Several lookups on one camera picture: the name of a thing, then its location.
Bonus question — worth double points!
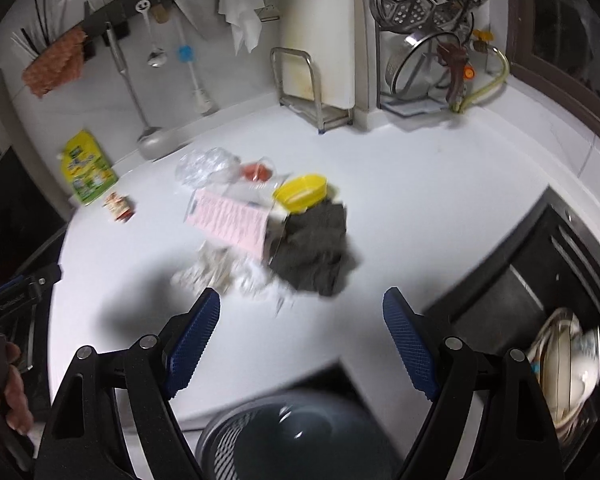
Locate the red tomato piece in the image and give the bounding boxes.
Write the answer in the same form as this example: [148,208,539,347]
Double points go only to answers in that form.
[240,162,273,182]

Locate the person's left hand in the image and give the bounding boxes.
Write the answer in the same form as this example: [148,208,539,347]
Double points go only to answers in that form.
[0,342,34,436]

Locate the yellow green seasoning pouch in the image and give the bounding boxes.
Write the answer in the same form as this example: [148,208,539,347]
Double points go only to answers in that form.
[59,129,118,205]

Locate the small steel spoon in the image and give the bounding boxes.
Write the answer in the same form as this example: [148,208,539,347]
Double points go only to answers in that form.
[135,0,168,68]

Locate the small red snack wrapper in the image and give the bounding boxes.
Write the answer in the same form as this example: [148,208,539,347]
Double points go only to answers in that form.
[104,192,134,222]

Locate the dark grey cloth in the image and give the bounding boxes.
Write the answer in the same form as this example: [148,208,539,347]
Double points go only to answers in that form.
[268,200,353,297]

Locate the pink paper box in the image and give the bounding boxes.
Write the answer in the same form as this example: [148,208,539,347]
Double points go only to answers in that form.
[186,188,268,259]

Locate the grey perforated trash bin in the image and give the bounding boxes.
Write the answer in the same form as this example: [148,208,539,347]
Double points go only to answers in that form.
[195,390,400,479]

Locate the steel ladle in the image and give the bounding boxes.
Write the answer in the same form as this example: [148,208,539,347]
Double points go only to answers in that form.
[106,22,182,162]

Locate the orange hanging cloth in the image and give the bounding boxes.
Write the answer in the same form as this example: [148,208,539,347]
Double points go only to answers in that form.
[22,25,86,99]

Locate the dirty dishes in sink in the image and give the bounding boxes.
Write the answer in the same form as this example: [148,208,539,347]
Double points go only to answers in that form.
[527,308,600,445]

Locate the white bottle brush blue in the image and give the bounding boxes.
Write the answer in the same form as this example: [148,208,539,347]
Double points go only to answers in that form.
[175,12,216,116]

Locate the yellow green gas hose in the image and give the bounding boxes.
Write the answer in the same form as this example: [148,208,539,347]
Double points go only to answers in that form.
[450,29,512,114]

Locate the black kitchen sink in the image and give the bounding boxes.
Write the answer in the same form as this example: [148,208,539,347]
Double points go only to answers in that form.
[425,188,600,472]

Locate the white cutting board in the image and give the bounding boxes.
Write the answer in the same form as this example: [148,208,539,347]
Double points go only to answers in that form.
[279,0,355,110]

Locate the white paper tissue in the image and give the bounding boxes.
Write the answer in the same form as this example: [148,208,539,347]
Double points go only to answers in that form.
[170,243,296,311]

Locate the crumpled clear plastic bag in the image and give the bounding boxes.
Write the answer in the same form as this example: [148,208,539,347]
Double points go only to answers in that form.
[175,148,242,190]

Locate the clear plastic cup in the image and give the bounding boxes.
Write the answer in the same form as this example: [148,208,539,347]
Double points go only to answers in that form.
[223,157,291,209]

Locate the white hanging rag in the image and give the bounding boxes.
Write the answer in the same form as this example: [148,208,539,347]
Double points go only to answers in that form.
[219,0,264,55]

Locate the steel cutting board rack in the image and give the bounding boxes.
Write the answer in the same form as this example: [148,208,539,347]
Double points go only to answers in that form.
[270,47,355,134]

